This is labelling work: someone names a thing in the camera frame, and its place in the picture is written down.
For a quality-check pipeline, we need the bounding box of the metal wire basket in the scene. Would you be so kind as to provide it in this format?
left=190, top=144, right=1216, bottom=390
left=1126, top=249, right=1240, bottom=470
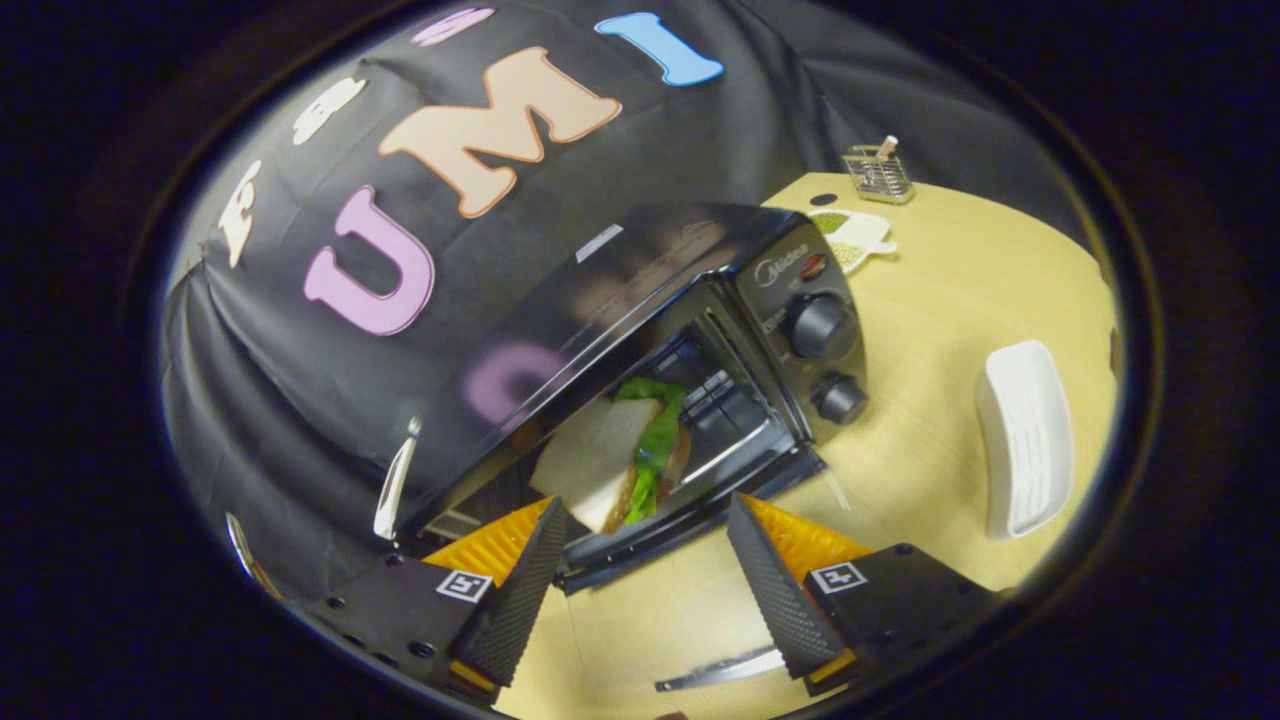
left=842, top=145, right=914, bottom=206

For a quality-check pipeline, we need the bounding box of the white divided dish with beans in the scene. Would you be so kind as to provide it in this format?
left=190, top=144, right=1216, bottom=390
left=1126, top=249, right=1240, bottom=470
left=806, top=208, right=899, bottom=274

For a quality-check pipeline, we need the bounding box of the black toaster oven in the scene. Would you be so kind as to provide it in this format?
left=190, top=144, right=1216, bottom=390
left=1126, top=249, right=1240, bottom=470
left=400, top=203, right=869, bottom=693

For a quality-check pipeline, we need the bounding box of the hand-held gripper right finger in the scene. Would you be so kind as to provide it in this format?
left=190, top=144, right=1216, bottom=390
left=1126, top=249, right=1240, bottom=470
left=726, top=492, right=1001, bottom=698

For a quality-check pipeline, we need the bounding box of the black backdrop cloth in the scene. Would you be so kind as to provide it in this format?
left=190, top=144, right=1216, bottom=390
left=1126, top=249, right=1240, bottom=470
left=160, top=0, right=1101, bottom=601

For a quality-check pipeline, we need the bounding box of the white bread lettuce sandwich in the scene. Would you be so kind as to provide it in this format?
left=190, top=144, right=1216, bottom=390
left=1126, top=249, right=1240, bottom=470
left=528, top=377, right=692, bottom=536

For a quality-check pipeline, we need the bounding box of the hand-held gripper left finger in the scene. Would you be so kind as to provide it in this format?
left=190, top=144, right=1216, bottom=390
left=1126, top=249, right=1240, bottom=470
left=300, top=497, right=568, bottom=701

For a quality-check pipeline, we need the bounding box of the white ribbed dish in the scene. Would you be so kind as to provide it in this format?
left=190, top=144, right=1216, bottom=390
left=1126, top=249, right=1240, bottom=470
left=975, top=340, right=1076, bottom=541

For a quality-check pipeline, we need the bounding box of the white countertop appliance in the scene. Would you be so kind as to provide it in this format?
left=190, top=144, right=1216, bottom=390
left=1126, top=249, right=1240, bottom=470
left=373, top=417, right=423, bottom=542

